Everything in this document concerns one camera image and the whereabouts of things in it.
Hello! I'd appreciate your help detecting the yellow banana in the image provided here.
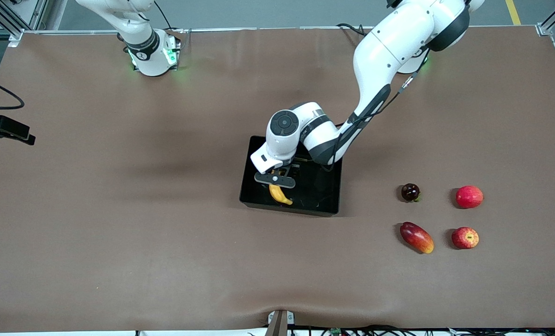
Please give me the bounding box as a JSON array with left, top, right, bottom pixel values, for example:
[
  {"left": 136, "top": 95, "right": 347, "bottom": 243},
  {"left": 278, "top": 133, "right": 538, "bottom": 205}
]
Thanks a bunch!
[{"left": 269, "top": 168, "right": 293, "bottom": 206}]

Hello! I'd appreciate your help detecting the black plastic box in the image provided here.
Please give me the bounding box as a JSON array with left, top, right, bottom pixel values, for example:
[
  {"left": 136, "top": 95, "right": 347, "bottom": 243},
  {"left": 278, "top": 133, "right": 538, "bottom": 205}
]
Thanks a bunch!
[{"left": 239, "top": 135, "right": 344, "bottom": 217}]

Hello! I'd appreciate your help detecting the small striped red apple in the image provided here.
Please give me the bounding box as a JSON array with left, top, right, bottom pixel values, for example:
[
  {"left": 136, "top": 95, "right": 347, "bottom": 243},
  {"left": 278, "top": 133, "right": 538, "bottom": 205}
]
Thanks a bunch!
[{"left": 451, "top": 227, "right": 480, "bottom": 250}]

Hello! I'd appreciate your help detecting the dark purple plum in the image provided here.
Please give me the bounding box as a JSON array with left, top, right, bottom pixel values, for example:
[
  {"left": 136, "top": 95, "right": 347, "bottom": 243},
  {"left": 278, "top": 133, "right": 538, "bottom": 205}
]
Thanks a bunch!
[{"left": 401, "top": 183, "right": 421, "bottom": 203}]

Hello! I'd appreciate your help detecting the red yellow mango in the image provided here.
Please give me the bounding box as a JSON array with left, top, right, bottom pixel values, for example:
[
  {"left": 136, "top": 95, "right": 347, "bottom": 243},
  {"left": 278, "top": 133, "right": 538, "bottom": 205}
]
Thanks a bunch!
[{"left": 400, "top": 222, "right": 435, "bottom": 255}]

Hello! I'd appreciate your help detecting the brown table cover sheet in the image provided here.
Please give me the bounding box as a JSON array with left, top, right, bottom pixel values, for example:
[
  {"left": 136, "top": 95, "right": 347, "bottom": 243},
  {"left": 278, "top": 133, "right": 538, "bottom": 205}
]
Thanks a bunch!
[{"left": 0, "top": 26, "right": 555, "bottom": 333}]

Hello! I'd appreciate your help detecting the round red peach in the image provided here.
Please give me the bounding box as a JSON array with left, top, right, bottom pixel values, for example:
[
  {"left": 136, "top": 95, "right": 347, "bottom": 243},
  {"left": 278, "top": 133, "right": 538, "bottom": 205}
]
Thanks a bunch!
[{"left": 455, "top": 185, "right": 485, "bottom": 210}]

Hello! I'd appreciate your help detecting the yellow floor tape strip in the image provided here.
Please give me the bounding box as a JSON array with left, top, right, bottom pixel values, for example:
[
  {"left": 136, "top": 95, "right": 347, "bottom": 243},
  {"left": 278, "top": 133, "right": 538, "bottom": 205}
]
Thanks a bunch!
[{"left": 505, "top": 0, "right": 523, "bottom": 26}]

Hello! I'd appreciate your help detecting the metal table edge rail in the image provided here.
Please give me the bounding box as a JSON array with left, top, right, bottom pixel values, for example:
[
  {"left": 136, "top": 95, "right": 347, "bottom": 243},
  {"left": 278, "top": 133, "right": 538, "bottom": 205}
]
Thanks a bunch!
[{"left": 23, "top": 25, "right": 539, "bottom": 36}]

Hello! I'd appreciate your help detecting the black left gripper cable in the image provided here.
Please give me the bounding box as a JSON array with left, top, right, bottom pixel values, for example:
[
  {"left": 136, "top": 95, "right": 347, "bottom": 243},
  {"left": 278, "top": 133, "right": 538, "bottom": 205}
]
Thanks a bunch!
[{"left": 326, "top": 49, "right": 431, "bottom": 171}]

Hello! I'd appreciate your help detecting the black left arm base cable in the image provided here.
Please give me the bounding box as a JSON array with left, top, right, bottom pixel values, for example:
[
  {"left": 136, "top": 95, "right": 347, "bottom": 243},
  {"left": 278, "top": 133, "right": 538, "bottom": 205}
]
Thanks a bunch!
[{"left": 337, "top": 22, "right": 369, "bottom": 38}]

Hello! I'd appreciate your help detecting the black arm base cable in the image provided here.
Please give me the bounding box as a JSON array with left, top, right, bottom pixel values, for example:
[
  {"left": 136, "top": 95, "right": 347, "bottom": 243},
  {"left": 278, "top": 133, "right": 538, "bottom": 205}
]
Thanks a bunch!
[
  {"left": 337, "top": 22, "right": 369, "bottom": 38},
  {"left": 153, "top": 0, "right": 187, "bottom": 52}
]

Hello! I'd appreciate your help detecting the black right arm base cable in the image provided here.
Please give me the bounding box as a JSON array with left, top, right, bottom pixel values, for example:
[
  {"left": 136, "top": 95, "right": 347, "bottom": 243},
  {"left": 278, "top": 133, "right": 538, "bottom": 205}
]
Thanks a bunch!
[{"left": 153, "top": 0, "right": 187, "bottom": 52}]

